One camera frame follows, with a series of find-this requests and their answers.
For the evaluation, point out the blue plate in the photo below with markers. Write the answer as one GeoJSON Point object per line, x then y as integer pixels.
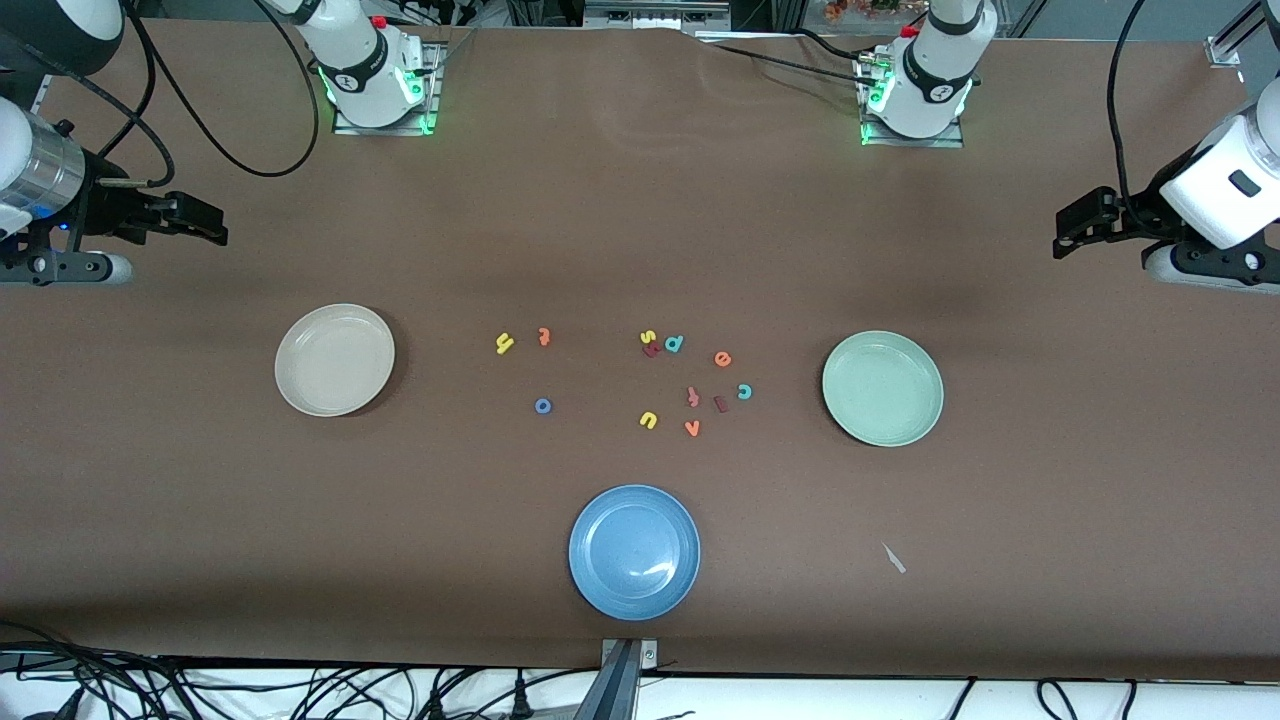
{"type": "Point", "coordinates": [634, 552]}

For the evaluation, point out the black power plug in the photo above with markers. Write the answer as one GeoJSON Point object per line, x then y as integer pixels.
{"type": "Point", "coordinates": [520, 700]}
{"type": "Point", "coordinates": [436, 708]}

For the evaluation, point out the orange background object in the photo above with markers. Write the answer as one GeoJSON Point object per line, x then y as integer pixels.
{"type": "Point", "coordinates": [850, 10]}

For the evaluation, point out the grey aluminium bracket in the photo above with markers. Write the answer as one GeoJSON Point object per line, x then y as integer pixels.
{"type": "Point", "coordinates": [620, 680]}

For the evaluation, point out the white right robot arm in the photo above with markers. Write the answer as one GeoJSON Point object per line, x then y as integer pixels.
{"type": "Point", "coordinates": [360, 70]}

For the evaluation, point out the brown table cover sheet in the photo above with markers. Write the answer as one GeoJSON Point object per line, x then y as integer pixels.
{"type": "Point", "coordinates": [600, 200]}

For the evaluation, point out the grey metal rail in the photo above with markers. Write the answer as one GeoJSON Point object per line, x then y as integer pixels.
{"type": "Point", "coordinates": [650, 15]}

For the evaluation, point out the light green plate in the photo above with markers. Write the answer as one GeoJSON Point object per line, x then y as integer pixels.
{"type": "Point", "coordinates": [883, 388]}

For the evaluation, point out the yellow letter h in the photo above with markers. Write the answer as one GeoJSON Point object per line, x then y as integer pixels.
{"type": "Point", "coordinates": [505, 344]}

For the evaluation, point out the white paper scrap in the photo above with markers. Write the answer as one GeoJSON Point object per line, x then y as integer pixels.
{"type": "Point", "coordinates": [894, 559]}

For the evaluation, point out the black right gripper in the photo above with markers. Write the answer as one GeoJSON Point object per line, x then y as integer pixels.
{"type": "Point", "coordinates": [107, 205]}

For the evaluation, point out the beige brown plate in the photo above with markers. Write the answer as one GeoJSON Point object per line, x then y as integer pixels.
{"type": "Point", "coordinates": [335, 360]}

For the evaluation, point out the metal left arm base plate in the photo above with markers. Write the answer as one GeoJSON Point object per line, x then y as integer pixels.
{"type": "Point", "coordinates": [915, 143]}

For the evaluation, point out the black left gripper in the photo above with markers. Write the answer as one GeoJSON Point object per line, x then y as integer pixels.
{"type": "Point", "coordinates": [1133, 217]}

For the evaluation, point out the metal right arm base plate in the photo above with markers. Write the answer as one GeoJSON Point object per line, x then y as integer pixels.
{"type": "Point", "coordinates": [434, 90]}

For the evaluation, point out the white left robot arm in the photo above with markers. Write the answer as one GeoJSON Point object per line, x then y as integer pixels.
{"type": "Point", "coordinates": [935, 75]}

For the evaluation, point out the aluminium frame profile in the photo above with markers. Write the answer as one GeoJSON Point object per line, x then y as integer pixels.
{"type": "Point", "coordinates": [1225, 48]}
{"type": "Point", "coordinates": [42, 95]}

